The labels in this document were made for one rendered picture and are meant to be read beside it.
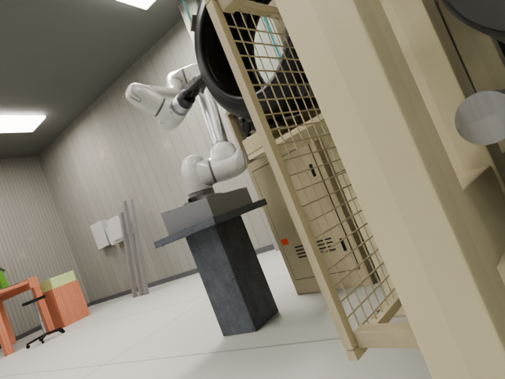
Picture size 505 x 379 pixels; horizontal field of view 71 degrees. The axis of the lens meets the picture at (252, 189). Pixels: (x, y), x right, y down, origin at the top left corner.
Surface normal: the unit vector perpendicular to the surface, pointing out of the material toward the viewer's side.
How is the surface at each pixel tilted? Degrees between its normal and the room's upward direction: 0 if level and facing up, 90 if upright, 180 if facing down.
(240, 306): 90
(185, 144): 90
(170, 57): 90
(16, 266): 90
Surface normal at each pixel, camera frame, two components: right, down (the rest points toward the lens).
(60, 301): 0.78, -0.35
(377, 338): -0.66, 0.22
